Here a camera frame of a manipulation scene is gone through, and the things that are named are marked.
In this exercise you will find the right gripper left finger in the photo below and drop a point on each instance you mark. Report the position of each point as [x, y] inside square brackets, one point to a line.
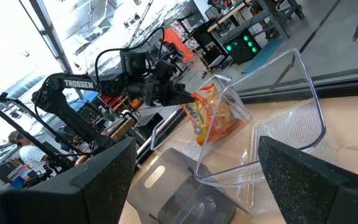
[73, 202]

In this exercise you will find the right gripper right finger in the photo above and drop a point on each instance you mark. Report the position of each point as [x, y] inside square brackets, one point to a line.
[306, 193]

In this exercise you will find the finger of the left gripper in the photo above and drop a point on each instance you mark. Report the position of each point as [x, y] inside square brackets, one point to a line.
[180, 91]
[176, 101]

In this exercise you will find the orange chicken ramen pack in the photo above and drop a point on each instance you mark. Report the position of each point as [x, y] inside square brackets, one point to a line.
[216, 121]

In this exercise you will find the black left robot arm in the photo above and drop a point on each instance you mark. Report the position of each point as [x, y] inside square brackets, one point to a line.
[76, 83]

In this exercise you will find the person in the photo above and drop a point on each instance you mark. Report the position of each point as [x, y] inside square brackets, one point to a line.
[31, 155]
[81, 159]

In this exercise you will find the orange cloth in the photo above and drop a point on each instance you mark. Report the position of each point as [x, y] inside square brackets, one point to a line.
[177, 42]

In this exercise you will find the wide clear plastic bin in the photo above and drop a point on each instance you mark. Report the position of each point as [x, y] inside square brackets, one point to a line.
[291, 124]

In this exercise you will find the black computer green lights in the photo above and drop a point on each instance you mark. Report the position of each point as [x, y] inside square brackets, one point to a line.
[241, 51]

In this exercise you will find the blue floor mat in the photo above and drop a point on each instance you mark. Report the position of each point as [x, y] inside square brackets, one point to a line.
[264, 56]

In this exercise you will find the grey metal workbench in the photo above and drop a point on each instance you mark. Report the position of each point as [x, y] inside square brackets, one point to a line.
[250, 23]

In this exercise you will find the grey plastic bin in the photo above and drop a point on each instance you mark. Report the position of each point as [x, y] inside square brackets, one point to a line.
[172, 199]

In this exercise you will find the black rig strut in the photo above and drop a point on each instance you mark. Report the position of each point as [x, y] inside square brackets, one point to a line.
[11, 122]

